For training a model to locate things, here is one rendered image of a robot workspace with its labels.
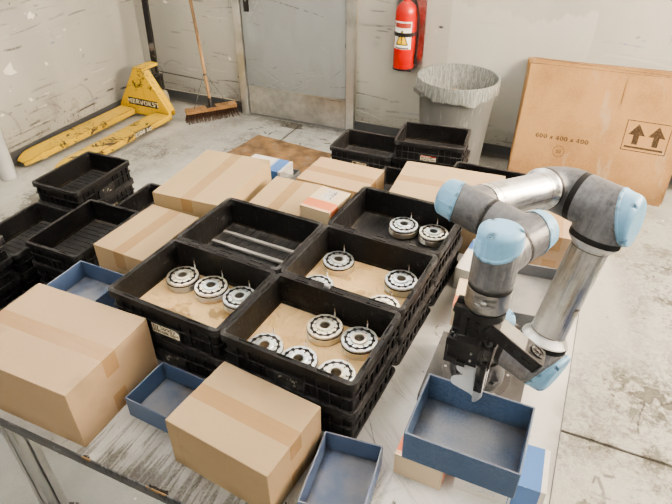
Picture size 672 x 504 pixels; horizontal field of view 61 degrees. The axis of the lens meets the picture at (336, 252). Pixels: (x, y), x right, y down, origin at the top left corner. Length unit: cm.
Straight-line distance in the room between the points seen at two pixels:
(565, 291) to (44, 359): 129
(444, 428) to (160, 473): 76
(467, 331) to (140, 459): 94
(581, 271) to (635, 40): 304
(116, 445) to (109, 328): 31
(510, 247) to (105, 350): 109
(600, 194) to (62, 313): 142
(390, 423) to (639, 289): 218
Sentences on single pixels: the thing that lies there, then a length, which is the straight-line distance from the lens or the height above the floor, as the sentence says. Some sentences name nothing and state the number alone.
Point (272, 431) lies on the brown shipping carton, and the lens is 140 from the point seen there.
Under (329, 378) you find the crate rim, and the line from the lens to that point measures 140.
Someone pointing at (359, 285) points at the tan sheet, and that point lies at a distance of 182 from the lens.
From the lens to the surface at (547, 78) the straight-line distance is 423.
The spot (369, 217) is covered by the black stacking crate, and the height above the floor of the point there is 83.
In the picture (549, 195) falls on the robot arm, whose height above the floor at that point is 135.
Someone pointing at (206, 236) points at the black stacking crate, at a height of 86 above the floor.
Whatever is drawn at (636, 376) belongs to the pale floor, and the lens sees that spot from 298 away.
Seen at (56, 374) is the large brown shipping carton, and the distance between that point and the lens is 161.
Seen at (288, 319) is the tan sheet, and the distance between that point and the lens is 170.
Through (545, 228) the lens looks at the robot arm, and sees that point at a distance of 103.
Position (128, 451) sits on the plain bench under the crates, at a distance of 165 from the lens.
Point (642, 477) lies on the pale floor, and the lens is 262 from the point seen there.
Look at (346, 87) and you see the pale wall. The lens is 478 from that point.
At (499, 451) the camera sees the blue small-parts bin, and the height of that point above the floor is 107.
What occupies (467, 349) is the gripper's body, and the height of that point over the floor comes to 125.
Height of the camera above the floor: 197
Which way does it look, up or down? 35 degrees down
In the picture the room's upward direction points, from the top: straight up
